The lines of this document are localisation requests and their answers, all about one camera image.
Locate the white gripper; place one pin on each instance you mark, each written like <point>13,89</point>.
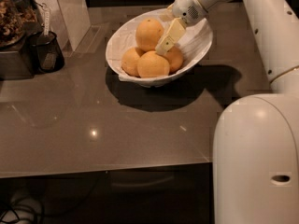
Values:
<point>187,8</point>

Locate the orange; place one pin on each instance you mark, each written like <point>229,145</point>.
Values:
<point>130,59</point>
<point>175,59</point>
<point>148,33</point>
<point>152,65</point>

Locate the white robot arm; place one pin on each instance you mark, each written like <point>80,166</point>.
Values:
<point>256,140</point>

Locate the white oval bowl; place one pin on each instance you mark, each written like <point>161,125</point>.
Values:
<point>199,41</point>

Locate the white paper napkin liner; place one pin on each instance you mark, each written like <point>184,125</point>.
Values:
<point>124,41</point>

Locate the white upright board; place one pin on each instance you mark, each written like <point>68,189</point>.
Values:
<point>69,20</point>

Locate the white tag in cup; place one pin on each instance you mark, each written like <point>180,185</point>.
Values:
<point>46,18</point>

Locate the black mesh cup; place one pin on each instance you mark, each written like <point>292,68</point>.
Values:
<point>46,52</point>

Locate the glass jar with granola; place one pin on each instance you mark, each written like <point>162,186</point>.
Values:
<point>14,14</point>

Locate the dark metal box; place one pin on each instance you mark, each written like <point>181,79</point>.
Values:
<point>17,62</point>

